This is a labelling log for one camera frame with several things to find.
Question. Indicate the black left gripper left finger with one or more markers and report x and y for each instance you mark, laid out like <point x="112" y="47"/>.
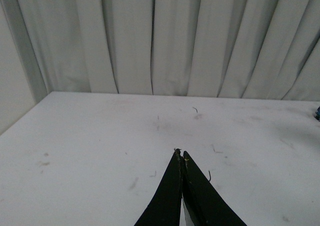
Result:
<point x="165" y="206"/>

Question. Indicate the yellow push button switch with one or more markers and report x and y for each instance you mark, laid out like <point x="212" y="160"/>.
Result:
<point x="317" y="114"/>

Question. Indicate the white pleated curtain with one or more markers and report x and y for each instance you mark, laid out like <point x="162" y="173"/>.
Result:
<point x="255" y="49"/>

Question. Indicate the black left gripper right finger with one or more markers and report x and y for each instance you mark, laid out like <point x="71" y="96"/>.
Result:
<point x="201" y="202"/>

